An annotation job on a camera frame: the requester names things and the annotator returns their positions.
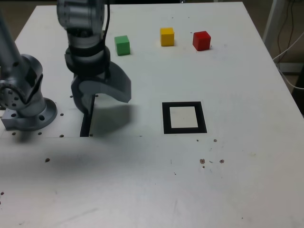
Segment thin dark hanging cable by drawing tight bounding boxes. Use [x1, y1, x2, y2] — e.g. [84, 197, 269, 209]
[276, 0, 301, 57]

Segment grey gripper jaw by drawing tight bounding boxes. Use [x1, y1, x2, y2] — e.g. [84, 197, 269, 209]
[79, 62, 132, 104]
[70, 75, 95, 115]

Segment black tape square outline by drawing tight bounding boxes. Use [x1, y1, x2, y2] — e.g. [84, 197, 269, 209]
[161, 101, 208, 135]

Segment black tape strip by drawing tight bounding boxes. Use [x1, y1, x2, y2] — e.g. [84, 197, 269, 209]
[79, 95, 96, 138]

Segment yellow cube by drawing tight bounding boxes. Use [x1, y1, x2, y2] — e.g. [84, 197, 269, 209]
[160, 27, 175, 47]

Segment white post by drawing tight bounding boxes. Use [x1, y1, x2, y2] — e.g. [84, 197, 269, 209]
[262, 0, 285, 47]

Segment green cube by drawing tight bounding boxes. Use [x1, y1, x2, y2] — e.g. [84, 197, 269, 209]
[114, 35, 131, 57]

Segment red cube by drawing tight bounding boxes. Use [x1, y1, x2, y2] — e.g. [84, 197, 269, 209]
[192, 30, 211, 51]

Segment white cable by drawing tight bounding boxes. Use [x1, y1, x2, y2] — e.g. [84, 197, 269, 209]
[273, 30, 304, 90]

